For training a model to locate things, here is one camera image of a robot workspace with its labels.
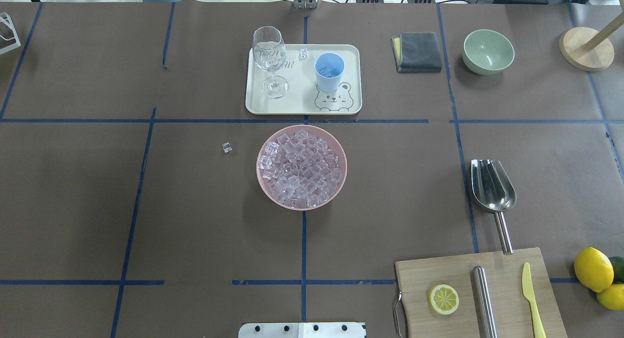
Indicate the yellow plastic knife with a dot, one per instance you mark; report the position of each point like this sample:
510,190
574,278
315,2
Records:
529,294

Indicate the lemon half slice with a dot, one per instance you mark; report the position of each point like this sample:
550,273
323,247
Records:
443,299

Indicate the metal cylinder rod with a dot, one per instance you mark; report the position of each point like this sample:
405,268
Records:
483,303

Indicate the green bowl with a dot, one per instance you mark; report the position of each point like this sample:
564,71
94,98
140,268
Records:
486,52

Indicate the grey folded cloth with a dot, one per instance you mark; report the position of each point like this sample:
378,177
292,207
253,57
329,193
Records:
417,53

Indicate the green lime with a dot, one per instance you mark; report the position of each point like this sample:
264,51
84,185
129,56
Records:
617,262

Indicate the white wire rack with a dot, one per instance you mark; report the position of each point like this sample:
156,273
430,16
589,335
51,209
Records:
9,39

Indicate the clear wine glass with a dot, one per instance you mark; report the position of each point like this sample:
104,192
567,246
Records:
270,54

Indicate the pink bowl of ice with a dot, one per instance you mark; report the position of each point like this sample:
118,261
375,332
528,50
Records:
301,167

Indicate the wooden stand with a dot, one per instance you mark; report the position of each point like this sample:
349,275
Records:
588,49

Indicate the cream bear tray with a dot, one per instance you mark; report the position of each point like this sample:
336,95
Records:
303,96

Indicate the light blue cup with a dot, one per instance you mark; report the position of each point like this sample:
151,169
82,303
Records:
329,68

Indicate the yellow lemon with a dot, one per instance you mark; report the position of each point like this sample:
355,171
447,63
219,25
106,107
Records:
593,269
612,297

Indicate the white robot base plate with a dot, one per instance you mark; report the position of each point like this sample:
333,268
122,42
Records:
303,330

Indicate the metal ice scoop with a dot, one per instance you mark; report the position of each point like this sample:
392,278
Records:
494,192

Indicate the loose ice cube on table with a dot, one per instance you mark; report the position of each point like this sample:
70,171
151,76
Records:
226,147

